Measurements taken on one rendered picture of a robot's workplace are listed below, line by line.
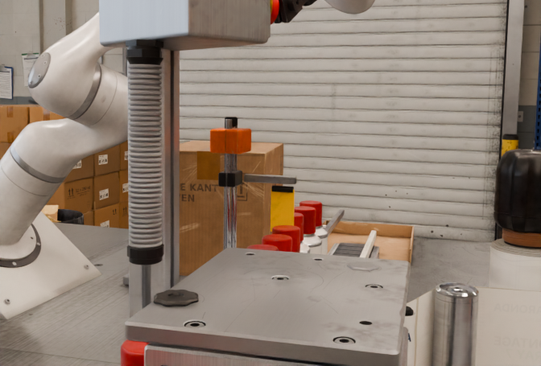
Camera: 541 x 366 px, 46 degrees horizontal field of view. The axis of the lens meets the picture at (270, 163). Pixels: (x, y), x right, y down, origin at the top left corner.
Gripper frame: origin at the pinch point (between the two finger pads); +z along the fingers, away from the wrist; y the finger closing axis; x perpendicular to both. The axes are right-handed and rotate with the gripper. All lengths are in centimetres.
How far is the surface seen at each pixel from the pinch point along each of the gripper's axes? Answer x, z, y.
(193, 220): 56, -23, -46
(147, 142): 5.1, 19.7, -6.6
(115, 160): 205, -234, -304
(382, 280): 1.2, 35.8, 21.6
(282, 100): 216, -346, -214
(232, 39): -1.4, 11.7, 0.2
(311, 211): 29.9, -1.3, -4.0
